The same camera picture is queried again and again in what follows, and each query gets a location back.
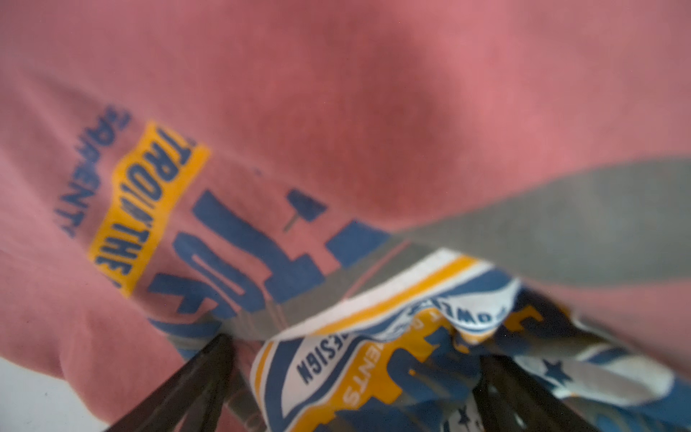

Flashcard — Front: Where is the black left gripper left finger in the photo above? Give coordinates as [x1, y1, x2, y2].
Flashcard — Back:
[107, 334, 235, 432]

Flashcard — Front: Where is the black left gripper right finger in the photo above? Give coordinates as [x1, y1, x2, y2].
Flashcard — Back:
[473, 356, 594, 432]

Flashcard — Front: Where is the pink printed t-shirt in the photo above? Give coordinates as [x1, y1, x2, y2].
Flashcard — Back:
[1, 1, 690, 431]

